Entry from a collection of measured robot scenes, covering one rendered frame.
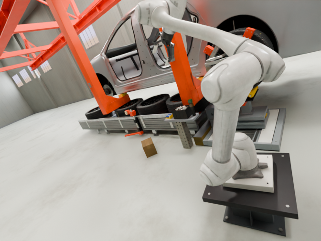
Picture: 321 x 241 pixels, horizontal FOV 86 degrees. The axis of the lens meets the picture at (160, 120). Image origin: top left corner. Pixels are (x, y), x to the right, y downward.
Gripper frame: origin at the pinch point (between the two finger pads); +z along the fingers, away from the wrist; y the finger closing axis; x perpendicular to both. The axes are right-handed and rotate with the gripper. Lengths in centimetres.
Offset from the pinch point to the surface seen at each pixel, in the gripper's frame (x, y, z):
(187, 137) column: -43, -44, 106
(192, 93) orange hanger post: -66, -12, 67
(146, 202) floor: 45, -69, 103
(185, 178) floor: 2, -77, 94
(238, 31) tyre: -99, -6, -1
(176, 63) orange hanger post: -61, 21, 47
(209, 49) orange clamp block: -84, 5, 23
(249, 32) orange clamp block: -94, -18, -9
